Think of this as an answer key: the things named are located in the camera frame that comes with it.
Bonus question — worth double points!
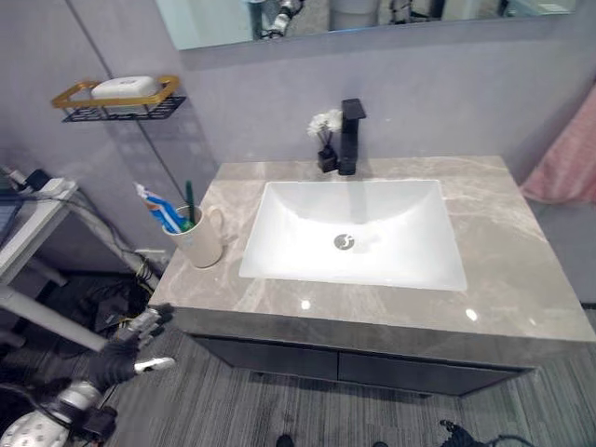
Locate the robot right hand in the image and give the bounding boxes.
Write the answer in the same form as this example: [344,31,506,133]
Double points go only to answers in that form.
[440,418,485,447]

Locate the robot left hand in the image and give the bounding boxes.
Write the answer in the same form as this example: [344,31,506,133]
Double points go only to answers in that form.
[86,303,177,388]

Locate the white rectangular sink basin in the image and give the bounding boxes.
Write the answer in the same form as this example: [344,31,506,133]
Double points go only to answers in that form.
[237,179,468,293]

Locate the pink towel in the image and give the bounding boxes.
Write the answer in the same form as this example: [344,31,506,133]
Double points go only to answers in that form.
[520,83,596,205]

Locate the white side table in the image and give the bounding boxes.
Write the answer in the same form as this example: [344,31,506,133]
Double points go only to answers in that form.
[0,176,108,353]

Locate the grey marble vanity cabinet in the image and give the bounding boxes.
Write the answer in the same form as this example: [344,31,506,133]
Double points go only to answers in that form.
[147,155,596,398]

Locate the blue orange toothpaste tube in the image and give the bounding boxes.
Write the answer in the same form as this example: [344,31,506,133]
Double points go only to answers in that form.
[132,182,188,233]

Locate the green toothbrush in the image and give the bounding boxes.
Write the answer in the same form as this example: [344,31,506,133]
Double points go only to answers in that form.
[181,180,197,230]

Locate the white soap box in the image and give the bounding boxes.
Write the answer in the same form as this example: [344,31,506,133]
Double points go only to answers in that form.
[90,75,158,101]

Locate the black diffuser bottle white flowers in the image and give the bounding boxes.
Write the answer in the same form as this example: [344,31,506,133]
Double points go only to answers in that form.
[306,109,344,172]

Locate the black square faucet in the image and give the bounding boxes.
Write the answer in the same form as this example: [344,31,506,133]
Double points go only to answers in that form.
[338,98,368,177]

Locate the tangle of black cables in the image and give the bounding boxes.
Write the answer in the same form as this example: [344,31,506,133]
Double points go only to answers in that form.
[69,251,162,336]

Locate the beige cup with handle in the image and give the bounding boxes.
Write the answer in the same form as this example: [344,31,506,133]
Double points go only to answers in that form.
[161,204,228,270]

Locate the gold black wall rack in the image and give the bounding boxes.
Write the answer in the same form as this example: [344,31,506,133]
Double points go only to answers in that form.
[50,74,188,124]

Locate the wall mirror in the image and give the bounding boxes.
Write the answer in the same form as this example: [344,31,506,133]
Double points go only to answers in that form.
[154,0,577,51]

